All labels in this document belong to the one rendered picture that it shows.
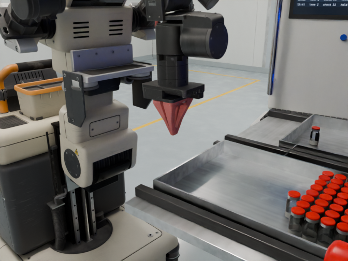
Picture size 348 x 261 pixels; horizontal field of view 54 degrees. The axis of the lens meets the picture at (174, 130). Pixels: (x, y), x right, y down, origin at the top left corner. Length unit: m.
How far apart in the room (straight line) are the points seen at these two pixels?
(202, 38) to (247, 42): 6.09
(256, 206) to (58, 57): 0.79
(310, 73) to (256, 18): 5.14
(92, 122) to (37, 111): 0.31
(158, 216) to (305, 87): 0.98
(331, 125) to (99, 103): 0.73
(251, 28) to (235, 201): 6.01
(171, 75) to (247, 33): 6.04
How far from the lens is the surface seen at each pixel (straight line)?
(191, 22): 0.57
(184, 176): 0.74
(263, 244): 0.55
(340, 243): 0.38
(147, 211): 0.64
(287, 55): 1.46
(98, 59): 1.08
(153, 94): 0.63
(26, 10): 0.89
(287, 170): 0.80
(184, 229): 0.59
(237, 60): 6.77
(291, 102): 1.49
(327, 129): 1.10
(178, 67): 0.61
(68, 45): 1.06
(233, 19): 6.76
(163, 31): 0.60
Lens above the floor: 1.23
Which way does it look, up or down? 21 degrees down
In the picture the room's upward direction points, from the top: straight up
